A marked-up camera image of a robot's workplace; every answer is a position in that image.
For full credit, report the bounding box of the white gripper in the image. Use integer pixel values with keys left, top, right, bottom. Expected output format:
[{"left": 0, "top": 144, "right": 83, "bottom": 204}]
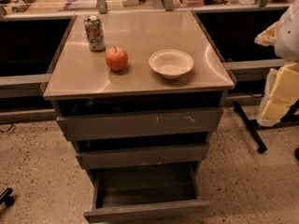
[{"left": 254, "top": 21, "right": 299, "bottom": 127}]

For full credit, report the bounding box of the grey bottom drawer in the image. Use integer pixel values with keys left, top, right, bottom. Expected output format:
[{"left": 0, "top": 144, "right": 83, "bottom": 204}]
[{"left": 84, "top": 162, "right": 209, "bottom": 223}]

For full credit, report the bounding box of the grey drawer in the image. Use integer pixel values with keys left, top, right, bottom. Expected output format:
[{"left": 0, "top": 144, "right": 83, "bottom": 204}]
[
  {"left": 77, "top": 143, "right": 209, "bottom": 170},
  {"left": 57, "top": 107, "right": 223, "bottom": 142},
  {"left": 84, "top": 162, "right": 209, "bottom": 223}
]

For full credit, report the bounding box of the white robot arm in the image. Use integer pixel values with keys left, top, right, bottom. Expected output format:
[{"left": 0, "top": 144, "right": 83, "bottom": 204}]
[{"left": 254, "top": 0, "right": 299, "bottom": 127}]

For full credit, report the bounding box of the grey middle drawer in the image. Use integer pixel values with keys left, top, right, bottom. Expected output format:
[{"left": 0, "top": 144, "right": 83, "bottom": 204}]
[{"left": 77, "top": 143, "right": 209, "bottom": 170}]

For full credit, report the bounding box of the grey drawer cabinet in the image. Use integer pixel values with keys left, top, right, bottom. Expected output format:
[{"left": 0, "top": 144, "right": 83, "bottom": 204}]
[{"left": 42, "top": 10, "right": 236, "bottom": 179}]

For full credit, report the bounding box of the grey top drawer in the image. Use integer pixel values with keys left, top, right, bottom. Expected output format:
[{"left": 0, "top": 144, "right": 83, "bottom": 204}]
[{"left": 57, "top": 107, "right": 223, "bottom": 142}]

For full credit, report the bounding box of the black metal stand leg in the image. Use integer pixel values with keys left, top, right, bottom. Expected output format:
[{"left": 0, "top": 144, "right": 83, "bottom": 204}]
[{"left": 233, "top": 101, "right": 299, "bottom": 154}]

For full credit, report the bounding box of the white paper bowl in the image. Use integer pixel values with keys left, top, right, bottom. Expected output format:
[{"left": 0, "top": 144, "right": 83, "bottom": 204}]
[{"left": 149, "top": 49, "right": 194, "bottom": 79}]

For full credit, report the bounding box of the red apple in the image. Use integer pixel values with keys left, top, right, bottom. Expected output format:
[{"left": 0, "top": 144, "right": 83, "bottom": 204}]
[{"left": 105, "top": 47, "right": 129, "bottom": 71}]

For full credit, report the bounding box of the crushed soda can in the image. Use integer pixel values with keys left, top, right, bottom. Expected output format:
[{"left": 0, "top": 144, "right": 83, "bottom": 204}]
[{"left": 84, "top": 15, "right": 106, "bottom": 51}]

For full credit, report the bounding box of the black chair caster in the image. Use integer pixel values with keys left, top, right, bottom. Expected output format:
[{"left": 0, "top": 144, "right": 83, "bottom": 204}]
[{"left": 0, "top": 188, "right": 15, "bottom": 206}]

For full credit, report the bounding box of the black floor cable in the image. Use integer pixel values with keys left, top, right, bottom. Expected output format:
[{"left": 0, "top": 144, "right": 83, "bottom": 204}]
[{"left": 0, "top": 123, "right": 15, "bottom": 134}]

